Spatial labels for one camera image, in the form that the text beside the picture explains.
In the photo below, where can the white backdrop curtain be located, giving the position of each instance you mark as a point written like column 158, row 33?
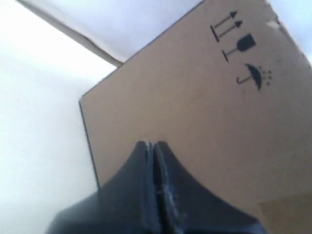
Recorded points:
column 113, row 29

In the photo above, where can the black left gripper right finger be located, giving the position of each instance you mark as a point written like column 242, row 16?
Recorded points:
column 187, row 207

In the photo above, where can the short cardboard box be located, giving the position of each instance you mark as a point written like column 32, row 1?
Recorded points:
column 227, row 88

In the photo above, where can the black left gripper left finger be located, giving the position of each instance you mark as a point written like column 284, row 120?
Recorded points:
column 125, row 204

